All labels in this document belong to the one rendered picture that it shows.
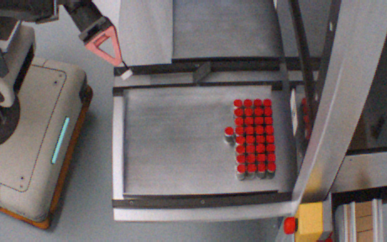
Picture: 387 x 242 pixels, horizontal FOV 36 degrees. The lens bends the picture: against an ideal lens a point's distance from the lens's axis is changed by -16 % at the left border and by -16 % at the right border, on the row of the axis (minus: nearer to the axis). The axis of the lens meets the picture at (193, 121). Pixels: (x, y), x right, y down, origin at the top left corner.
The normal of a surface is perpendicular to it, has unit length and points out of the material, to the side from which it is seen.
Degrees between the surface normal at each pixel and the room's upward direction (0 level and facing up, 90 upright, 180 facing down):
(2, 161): 0
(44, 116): 0
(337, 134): 90
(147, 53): 0
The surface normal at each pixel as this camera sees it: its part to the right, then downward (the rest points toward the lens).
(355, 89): 0.04, 0.89
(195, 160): -0.02, -0.46
